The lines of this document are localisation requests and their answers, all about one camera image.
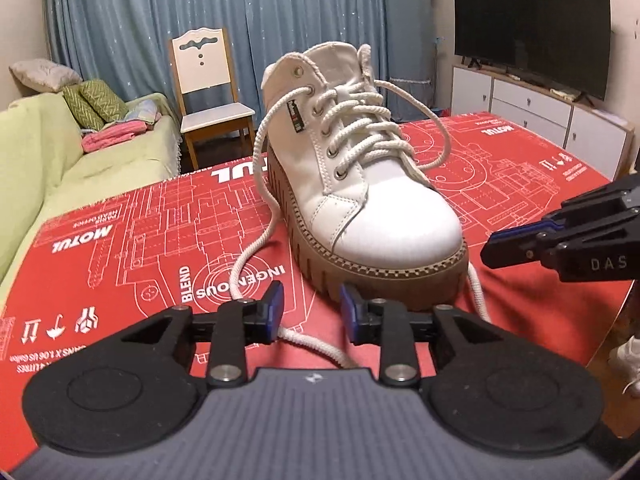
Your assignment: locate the grey pillow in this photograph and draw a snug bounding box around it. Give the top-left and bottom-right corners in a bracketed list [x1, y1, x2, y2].
[9, 59, 82, 93]

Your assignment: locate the red printed cardboard sheet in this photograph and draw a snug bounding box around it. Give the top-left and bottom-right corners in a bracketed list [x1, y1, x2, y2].
[0, 110, 616, 391]

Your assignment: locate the blue curtain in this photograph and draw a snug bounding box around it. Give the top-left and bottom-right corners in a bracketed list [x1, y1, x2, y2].
[42, 0, 388, 111]

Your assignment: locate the green patterned pillow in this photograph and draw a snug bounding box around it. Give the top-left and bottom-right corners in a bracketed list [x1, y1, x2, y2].
[61, 85, 106, 131]
[79, 79, 130, 122]

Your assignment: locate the white sneaker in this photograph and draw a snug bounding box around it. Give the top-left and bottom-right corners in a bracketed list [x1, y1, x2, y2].
[609, 336, 640, 396]

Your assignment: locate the pastel folded blanket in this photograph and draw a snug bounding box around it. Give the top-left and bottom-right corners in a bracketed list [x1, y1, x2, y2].
[122, 99, 163, 128]

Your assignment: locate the white television cabinet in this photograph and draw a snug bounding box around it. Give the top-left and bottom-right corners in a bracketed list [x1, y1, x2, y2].
[450, 62, 636, 181]

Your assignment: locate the white wooden chair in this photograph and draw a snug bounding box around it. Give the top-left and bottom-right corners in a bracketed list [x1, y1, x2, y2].
[167, 26, 256, 171]

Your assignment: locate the black television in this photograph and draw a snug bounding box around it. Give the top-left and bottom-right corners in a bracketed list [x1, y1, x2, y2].
[452, 0, 613, 103]

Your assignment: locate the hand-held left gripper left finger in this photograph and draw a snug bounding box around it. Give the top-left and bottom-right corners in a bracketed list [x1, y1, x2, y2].
[120, 281, 286, 387]

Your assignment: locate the pink folded cloth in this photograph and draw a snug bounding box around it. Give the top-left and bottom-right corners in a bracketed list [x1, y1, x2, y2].
[81, 120, 151, 154]

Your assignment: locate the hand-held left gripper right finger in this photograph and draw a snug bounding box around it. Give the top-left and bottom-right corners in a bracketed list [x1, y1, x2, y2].
[340, 284, 503, 387]

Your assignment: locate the blue covered standing air conditioner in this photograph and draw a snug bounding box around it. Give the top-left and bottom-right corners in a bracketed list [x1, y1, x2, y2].
[380, 0, 438, 123]

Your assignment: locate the white shoelace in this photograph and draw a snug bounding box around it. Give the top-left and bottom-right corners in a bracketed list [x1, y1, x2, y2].
[230, 77, 491, 368]

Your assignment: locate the green covered sofa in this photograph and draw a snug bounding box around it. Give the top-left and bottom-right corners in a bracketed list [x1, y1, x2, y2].
[0, 92, 183, 286]

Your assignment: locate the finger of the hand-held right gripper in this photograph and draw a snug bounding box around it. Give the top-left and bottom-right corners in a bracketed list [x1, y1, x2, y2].
[542, 174, 640, 229]
[481, 210, 640, 269]

